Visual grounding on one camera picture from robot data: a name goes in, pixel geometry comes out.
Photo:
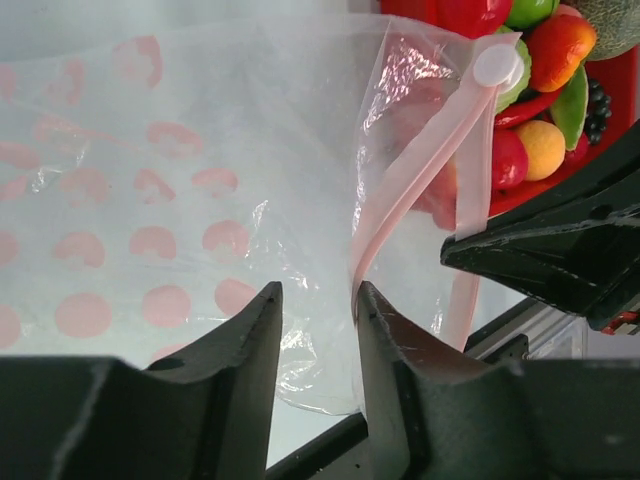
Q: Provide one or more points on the red toy tomato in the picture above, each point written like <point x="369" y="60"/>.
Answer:
<point x="509" y="160"/>

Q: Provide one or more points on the red toy chili pepper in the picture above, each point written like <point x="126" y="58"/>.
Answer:
<point x="521" y="112"/>

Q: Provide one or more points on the green toy apple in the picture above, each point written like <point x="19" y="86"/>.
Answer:
<point x="525" y="14"/>

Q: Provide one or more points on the yellow-orange toy apricot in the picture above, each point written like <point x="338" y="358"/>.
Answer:
<point x="545" y="146"/>

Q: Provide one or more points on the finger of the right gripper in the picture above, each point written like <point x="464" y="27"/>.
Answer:
<point x="574" y="247"/>

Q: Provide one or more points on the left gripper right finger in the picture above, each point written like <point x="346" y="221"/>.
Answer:
<point x="434" y="413"/>

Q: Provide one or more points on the aluminium frame rail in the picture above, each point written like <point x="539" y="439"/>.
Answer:
<point x="530" y="330"/>

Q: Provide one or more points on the orange-red toy peach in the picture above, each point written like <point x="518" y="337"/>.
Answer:
<point x="557" y="47"/>

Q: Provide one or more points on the green toy pea pod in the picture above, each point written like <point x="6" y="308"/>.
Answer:
<point x="569" y="111"/>

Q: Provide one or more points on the clear pink-dotted zip bag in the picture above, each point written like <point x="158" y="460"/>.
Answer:
<point x="150" y="189"/>

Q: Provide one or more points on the black toy grapes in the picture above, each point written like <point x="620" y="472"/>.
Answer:
<point x="598" y="113"/>

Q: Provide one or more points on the red plastic tray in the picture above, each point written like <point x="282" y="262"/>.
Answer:
<point x="617" y="75"/>

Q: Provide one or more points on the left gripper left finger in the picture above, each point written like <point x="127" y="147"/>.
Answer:
<point x="203" y="412"/>

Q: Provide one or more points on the red toy apple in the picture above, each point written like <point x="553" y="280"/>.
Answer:
<point x="473" y="18"/>

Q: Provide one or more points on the green toy melon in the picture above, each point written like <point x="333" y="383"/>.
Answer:
<point x="616" y="23"/>

